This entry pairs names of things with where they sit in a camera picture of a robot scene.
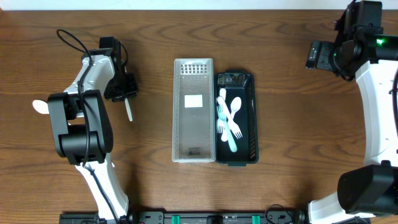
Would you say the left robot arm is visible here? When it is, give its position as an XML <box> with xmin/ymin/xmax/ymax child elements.
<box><xmin>48</xmin><ymin>44</ymin><xmax>136</xmax><ymax>223</ymax></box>

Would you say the clear plastic basket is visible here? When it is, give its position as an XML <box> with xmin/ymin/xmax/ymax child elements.
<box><xmin>172</xmin><ymin>58</ymin><xmax>215</xmax><ymax>163</ymax></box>

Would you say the dark green plastic basket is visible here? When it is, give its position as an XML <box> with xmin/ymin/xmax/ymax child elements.
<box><xmin>214</xmin><ymin>70</ymin><xmax>259</xmax><ymax>166</ymax></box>

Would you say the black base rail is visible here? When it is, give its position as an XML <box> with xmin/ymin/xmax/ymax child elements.
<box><xmin>58</xmin><ymin>208</ymin><xmax>312</xmax><ymax>224</ymax></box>

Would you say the white spoon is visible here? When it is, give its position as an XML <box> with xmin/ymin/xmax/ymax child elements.
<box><xmin>124</xmin><ymin>98</ymin><xmax>133</xmax><ymax>122</ymax></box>
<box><xmin>32</xmin><ymin>100</ymin><xmax>49</xmax><ymax>114</ymax></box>
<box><xmin>220</xmin><ymin>96</ymin><xmax>243</xmax><ymax>142</ymax></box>

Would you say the white fork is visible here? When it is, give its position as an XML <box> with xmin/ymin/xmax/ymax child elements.
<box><xmin>216</xmin><ymin>96</ymin><xmax>243</xmax><ymax>139</ymax></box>
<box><xmin>217</xmin><ymin>88</ymin><xmax>226</xmax><ymax>134</ymax></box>
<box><xmin>217</xmin><ymin>105</ymin><xmax>238</xmax><ymax>152</ymax></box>

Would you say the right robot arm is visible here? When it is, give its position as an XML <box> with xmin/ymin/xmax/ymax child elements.
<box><xmin>306</xmin><ymin>27</ymin><xmax>397</xmax><ymax>223</ymax></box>

